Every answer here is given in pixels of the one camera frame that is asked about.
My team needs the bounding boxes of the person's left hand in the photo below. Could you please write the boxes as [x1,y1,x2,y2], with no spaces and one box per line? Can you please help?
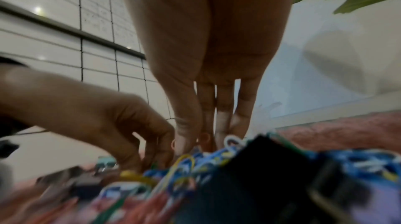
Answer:
[0,65,176,172]

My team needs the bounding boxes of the person's right hand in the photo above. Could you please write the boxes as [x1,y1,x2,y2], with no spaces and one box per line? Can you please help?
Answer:
[111,0,300,157]

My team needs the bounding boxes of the mint green binder clip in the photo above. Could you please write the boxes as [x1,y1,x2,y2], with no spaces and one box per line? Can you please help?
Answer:
[97,155,119,171]

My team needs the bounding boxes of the black binder clip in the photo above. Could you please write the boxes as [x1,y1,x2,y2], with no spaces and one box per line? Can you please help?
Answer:
[36,164,109,199]
[183,135,373,224]

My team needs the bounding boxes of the beige wooden shelf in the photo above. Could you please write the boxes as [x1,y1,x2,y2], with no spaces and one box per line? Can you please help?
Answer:
[272,92,401,130]

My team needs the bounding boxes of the pink ribbed mat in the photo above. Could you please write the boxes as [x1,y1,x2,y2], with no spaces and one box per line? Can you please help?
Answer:
[0,110,401,224]

